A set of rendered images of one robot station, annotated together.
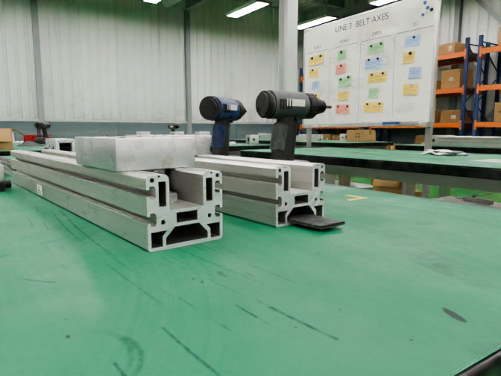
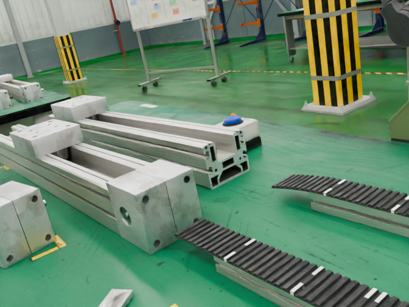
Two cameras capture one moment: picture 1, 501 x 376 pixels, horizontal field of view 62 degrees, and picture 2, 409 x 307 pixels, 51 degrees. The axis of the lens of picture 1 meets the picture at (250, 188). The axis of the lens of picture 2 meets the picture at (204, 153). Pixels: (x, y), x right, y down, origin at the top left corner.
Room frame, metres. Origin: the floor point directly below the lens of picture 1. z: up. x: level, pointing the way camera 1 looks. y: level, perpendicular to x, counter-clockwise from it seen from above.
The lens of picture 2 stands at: (1.85, 0.58, 1.09)
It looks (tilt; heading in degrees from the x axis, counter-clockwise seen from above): 18 degrees down; 183
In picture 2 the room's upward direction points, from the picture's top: 11 degrees counter-clockwise
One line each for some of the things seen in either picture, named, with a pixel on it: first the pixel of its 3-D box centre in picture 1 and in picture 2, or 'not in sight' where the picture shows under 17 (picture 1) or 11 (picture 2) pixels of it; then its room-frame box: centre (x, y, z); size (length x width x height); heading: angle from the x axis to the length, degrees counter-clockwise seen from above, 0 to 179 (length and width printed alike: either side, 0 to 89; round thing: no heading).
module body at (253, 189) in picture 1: (169, 172); (53, 162); (0.91, 0.18, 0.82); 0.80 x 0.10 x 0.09; 39
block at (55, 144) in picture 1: (60, 148); not in sight; (2.07, 0.94, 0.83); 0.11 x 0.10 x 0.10; 130
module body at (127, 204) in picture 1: (80, 179); (124, 136); (0.79, 0.32, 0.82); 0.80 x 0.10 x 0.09; 39
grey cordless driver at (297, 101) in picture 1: (297, 142); not in sight; (0.94, -0.11, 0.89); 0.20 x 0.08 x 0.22; 123
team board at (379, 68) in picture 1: (360, 124); not in sight; (3.90, -1.01, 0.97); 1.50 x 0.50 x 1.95; 34
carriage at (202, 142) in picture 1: (168, 150); (47, 142); (0.91, 0.18, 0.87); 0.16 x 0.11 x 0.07; 39
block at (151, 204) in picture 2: not in sight; (162, 200); (1.25, 0.47, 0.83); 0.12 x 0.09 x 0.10; 129
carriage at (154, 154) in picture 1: (133, 160); (80, 111); (0.60, 0.17, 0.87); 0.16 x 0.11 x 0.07; 39
